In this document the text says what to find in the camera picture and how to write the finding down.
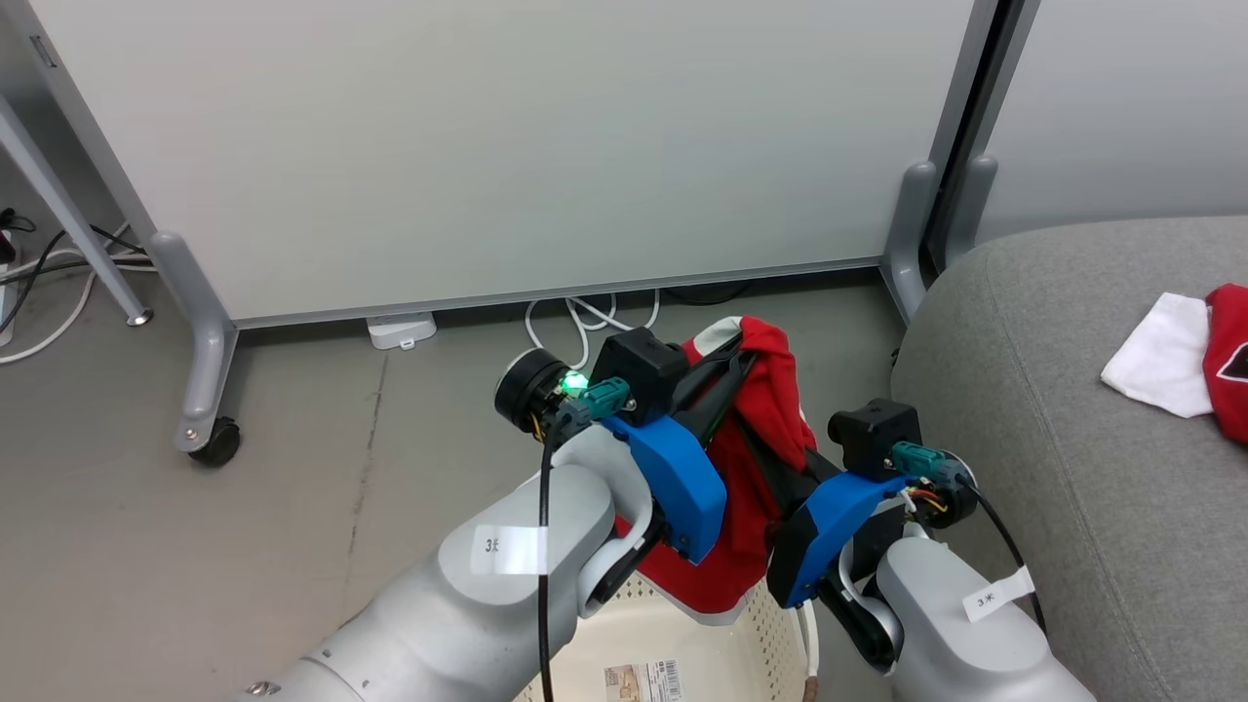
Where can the grey metal table leg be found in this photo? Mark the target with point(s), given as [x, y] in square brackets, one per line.
[68, 224]

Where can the wide white partition panel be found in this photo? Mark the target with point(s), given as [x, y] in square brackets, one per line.
[507, 146]

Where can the white cloth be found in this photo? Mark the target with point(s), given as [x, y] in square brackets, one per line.
[1160, 356]

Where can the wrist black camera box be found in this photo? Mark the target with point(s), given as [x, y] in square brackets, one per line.
[639, 370]
[873, 434]

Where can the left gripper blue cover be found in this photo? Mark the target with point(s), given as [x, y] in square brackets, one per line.
[682, 487]

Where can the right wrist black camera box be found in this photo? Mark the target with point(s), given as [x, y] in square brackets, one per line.
[873, 434]

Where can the grey leg of narrow partition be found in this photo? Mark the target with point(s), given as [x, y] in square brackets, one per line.
[970, 210]

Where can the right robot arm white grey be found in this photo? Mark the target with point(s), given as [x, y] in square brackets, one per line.
[955, 624]

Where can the white power adapter box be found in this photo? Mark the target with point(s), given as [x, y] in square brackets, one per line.
[402, 331]

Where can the red jersey with lettering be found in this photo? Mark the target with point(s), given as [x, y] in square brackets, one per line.
[1230, 361]

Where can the black caster wheel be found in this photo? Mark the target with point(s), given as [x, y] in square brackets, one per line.
[219, 444]

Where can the grey fabric sofa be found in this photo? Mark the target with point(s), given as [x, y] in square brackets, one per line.
[1092, 409]

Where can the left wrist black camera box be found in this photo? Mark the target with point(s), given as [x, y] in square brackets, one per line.
[639, 370]

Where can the grey partition leg with caster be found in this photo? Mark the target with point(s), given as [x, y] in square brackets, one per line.
[205, 361]

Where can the red jersey with white trim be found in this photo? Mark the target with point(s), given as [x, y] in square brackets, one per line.
[770, 390]

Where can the narrow white partition panel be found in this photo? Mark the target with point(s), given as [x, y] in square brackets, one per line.
[1121, 107]

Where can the paper label inside basket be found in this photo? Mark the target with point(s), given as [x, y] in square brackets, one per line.
[643, 681]

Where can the beige plastic laundry basket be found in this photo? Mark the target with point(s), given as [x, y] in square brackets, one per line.
[741, 653]

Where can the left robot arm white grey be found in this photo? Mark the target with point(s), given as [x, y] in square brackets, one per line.
[468, 604]

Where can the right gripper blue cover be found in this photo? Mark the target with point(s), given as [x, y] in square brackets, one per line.
[829, 531]

